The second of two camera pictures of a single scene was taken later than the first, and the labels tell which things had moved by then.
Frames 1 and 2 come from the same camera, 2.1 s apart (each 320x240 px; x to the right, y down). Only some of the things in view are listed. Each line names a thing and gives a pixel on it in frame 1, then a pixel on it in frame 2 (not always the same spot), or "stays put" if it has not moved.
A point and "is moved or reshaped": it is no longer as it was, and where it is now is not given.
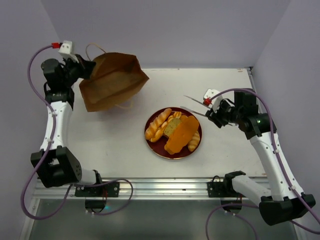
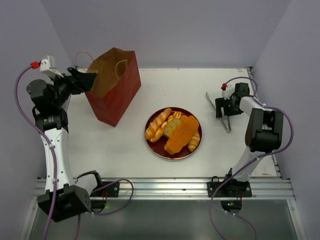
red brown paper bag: x=116 y=76 is moved or reshaped
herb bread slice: x=172 y=126 stays put
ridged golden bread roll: x=193 y=143 stays put
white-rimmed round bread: x=182 y=135 stays put
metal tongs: x=201 y=113 → x=222 y=119
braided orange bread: x=158 y=133 stays put
